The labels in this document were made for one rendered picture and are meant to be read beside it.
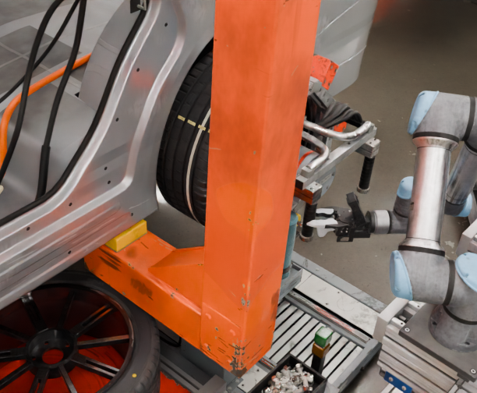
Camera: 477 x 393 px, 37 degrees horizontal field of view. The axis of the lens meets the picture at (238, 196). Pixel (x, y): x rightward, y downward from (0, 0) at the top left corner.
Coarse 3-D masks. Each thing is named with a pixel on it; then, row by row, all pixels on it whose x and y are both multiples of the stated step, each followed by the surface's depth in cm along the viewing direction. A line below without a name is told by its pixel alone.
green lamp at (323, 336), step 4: (320, 328) 205; (324, 328) 205; (316, 332) 204; (320, 332) 204; (324, 332) 204; (328, 332) 204; (332, 332) 205; (316, 336) 204; (320, 336) 203; (324, 336) 203; (328, 336) 203; (316, 340) 205; (320, 340) 204; (324, 340) 203; (328, 340) 204; (320, 344) 205; (324, 344) 204
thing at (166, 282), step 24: (144, 240) 227; (96, 264) 232; (120, 264) 221; (144, 264) 219; (168, 264) 209; (192, 264) 199; (120, 288) 228; (144, 288) 218; (168, 288) 211; (192, 288) 204; (168, 312) 215; (192, 312) 206; (192, 336) 212
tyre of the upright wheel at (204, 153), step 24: (192, 72) 223; (192, 96) 220; (168, 120) 223; (192, 120) 218; (312, 120) 256; (168, 144) 223; (192, 144) 218; (168, 168) 226; (192, 168) 220; (168, 192) 234; (192, 192) 225; (192, 216) 239
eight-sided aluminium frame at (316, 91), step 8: (312, 80) 227; (312, 88) 226; (320, 88) 232; (312, 96) 238; (320, 96) 234; (328, 96) 238; (320, 104) 246; (328, 104) 241; (320, 112) 249; (320, 120) 252; (320, 136) 258; (328, 144) 256; (320, 152) 257; (296, 200) 258; (296, 208) 258
